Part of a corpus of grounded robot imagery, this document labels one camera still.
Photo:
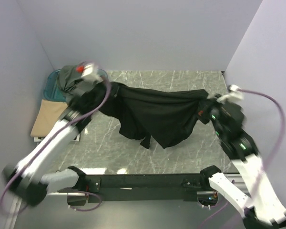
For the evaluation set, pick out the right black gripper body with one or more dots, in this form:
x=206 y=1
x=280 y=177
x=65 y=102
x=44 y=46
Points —
x=209 y=110

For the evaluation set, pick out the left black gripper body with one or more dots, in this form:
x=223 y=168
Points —
x=102 y=92

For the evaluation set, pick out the black t shirt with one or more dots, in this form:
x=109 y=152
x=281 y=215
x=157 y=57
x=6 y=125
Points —
x=167 y=117

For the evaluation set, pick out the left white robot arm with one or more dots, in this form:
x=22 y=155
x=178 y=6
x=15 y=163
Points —
x=28 y=181

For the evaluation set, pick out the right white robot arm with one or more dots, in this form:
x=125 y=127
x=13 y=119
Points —
x=260 y=208

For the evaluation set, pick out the grey t shirt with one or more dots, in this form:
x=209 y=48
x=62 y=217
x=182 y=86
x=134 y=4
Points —
x=67 y=79

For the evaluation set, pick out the teal plastic bin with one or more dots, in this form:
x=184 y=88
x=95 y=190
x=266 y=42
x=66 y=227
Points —
x=51 y=91

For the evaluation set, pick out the folded tan t shirt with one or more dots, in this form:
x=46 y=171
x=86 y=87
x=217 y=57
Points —
x=48 y=115

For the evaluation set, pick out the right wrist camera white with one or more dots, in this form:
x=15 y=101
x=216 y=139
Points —
x=234 y=95

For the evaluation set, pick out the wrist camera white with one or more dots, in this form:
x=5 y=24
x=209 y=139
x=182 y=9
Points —
x=89 y=72
x=234 y=95

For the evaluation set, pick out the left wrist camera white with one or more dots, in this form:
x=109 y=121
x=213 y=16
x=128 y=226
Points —
x=89 y=72

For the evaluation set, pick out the aluminium frame rail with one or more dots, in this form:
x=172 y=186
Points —
x=238 y=182

